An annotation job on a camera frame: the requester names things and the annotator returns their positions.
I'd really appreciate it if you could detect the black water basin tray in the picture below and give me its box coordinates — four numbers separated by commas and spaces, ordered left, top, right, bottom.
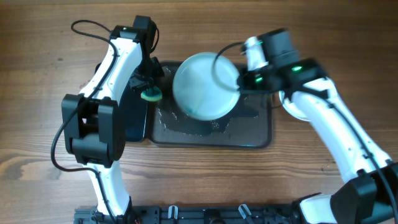
93, 63, 152, 143

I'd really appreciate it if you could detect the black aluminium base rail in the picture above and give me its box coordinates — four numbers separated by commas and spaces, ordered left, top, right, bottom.
73, 203, 351, 224

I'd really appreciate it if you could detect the pale blue plate top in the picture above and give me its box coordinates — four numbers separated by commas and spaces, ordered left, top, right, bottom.
172, 52, 240, 121

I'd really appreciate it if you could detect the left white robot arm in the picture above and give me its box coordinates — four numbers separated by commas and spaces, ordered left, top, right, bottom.
50, 16, 164, 223

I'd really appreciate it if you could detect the green yellow sponge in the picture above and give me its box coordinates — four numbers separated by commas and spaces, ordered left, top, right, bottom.
141, 86, 162, 102

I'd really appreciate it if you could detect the large dark serving tray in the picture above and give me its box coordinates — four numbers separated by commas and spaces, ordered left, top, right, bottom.
146, 61, 273, 149

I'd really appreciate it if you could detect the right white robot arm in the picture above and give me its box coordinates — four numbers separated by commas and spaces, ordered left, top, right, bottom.
238, 29, 397, 223

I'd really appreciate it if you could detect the left black cable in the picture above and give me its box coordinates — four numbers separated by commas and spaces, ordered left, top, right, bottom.
50, 19, 125, 223

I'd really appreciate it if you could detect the white plate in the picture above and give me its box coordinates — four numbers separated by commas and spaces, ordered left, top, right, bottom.
279, 91, 309, 122

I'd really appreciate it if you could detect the right black cable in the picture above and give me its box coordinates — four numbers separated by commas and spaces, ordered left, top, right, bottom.
210, 41, 398, 215

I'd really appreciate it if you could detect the black cable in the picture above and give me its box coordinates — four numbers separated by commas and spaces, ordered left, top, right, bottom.
210, 41, 398, 215
50, 19, 125, 223

